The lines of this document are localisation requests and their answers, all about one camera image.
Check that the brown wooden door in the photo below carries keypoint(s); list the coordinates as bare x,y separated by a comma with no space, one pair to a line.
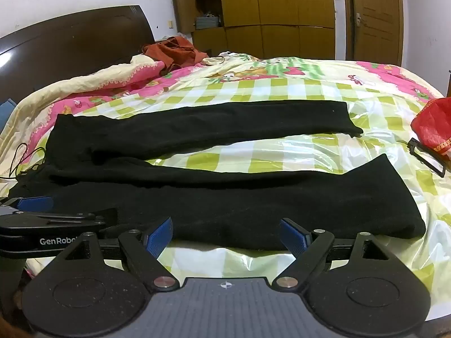
377,17

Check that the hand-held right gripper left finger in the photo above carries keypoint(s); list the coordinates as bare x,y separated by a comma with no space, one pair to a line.
158,236

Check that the black pants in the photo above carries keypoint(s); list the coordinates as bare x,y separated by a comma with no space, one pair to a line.
211,197

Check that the grey box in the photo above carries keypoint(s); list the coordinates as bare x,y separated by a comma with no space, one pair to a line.
208,21

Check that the printed checked blanket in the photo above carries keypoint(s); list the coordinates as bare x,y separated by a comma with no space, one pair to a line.
282,88

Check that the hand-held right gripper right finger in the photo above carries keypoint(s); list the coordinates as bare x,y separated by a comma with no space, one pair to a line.
294,237

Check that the blue item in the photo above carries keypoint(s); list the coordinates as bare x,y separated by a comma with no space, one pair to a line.
7,112

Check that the white cloth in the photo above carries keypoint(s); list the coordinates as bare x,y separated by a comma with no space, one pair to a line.
225,55

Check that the dark wooden headboard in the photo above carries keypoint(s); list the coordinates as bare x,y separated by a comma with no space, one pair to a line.
70,42

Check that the red bag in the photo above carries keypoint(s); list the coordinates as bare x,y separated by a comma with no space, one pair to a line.
433,123

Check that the black rectangular frame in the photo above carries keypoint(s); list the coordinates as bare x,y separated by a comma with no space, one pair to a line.
424,161

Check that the rust red garment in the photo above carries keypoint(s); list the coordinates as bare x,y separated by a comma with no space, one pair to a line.
176,52

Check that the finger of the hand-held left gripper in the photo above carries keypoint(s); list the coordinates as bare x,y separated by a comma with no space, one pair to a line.
70,221
35,203

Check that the brown wooden wardrobe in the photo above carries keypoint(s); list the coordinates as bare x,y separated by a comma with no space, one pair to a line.
282,7

